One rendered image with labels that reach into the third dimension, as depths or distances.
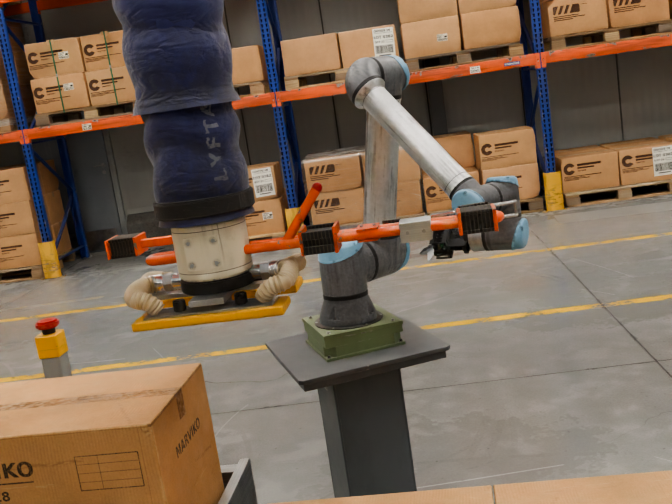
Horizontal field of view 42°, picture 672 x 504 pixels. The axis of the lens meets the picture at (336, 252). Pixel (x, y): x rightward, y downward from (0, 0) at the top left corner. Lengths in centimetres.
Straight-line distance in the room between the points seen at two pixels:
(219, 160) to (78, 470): 75
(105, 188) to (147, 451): 906
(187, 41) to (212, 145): 22
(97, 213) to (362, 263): 837
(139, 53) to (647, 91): 928
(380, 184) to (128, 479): 132
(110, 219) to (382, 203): 829
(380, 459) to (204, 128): 147
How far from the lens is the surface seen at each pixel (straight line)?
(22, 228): 1001
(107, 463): 203
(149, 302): 195
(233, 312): 188
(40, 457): 209
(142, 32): 190
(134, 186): 1090
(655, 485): 232
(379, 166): 284
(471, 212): 189
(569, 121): 1063
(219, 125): 189
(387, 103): 262
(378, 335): 281
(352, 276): 280
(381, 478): 298
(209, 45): 189
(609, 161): 944
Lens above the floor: 161
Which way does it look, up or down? 11 degrees down
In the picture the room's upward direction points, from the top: 8 degrees counter-clockwise
